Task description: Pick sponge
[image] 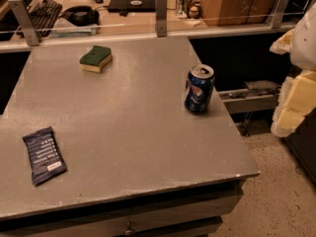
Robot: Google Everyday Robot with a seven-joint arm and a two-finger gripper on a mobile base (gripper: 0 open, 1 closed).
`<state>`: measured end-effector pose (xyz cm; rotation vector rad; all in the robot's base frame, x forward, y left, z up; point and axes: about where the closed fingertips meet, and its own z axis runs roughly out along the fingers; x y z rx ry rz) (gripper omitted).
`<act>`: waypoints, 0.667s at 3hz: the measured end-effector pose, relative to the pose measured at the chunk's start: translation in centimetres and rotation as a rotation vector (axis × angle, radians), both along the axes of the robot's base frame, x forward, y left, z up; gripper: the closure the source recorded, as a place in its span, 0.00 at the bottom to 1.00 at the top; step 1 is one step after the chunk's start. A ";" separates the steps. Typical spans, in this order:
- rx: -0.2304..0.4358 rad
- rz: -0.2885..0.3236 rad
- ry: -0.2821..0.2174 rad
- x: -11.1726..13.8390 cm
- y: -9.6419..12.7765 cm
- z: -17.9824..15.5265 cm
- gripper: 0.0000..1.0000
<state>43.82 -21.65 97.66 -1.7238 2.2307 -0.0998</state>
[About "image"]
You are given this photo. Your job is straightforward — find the middle metal bracket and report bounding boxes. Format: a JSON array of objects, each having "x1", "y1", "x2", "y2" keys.
[{"x1": 155, "y1": 0, "x2": 167, "y2": 38}]

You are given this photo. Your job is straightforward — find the grey table drawer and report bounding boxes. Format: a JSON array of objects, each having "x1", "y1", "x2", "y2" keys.
[{"x1": 0, "y1": 182, "x2": 243, "y2": 237}]

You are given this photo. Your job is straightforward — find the black headphones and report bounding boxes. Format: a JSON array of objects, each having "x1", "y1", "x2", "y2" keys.
[{"x1": 60, "y1": 6, "x2": 100, "y2": 27}]

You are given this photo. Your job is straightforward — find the blue Pepsi can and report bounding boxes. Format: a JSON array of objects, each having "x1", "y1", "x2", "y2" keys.
[{"x1": 184, "y1": 64, "x2": 215, "y2": 114}]

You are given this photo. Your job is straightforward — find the cardboard box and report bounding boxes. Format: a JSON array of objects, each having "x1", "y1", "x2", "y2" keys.
[{"x1": 199, "y1": 0, "x2": 276, "y2": 27}]

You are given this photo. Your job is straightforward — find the metal bracket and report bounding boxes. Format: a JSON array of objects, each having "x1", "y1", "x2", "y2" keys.
[
  {"x1": 269, "y1": 0, "x2": 289, "y2": 29},
  {"x1": 155, "y1": 0, "x2": 167, "y2": 38},
  {"x1": 9, "y1": 0, "x2": 40, "y2": 46}
]

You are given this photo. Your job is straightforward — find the small round jar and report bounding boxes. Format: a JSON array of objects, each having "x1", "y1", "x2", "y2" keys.
[{"x1": 189, "y1": 6, "x2": 199, "y2": 19}]

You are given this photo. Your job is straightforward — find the black keyboard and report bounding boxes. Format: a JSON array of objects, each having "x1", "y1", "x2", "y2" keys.
[{"x1": 28, "y1": 0, "x2": 62, "y2": 38}]

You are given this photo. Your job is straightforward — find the black laptop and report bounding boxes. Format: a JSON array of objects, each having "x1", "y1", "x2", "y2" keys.
[{"x1": 108, "y1": 0, "x2": 155, "y2": 13}]

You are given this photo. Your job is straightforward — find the left metal bracket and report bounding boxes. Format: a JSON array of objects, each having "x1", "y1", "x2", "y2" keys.
[{"x1": 9, "y1": 0, "x2": 40, "y2": 46}]

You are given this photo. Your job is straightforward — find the green and yellow sponge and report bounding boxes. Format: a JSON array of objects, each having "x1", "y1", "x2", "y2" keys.
[{"x1": 79, "y1": 45, "x2": 113, "y2": 73}]

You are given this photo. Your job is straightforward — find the right metal bracket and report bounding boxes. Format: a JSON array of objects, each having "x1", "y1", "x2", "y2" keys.
[{"x1": 269, "y1": 0, "x2": 289, "y2": 29}]

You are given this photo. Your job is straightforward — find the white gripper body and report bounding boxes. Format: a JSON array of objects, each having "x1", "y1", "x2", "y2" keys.
[{"x1": 290, "y1": 3, "x2": 316, "y2": 71}]

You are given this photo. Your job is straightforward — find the grey metal rail shelf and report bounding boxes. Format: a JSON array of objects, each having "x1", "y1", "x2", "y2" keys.
[{"x1": 219, "y1": 80, "x2": 281, "y2": 114}]

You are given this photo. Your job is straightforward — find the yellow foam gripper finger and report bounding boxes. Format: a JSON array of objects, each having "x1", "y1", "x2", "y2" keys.
[
  {"x1": 270, "y1": 30, "x2": 294, "y2": 54},
  {"x1": 271, "y1": 71, "x2": 316, "y2": 137}
]

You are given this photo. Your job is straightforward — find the dark blue snack wrapper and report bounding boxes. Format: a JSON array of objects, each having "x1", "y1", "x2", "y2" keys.
[{"x1": 23, "y1": 126, "x2": 67, "y2": 186}]

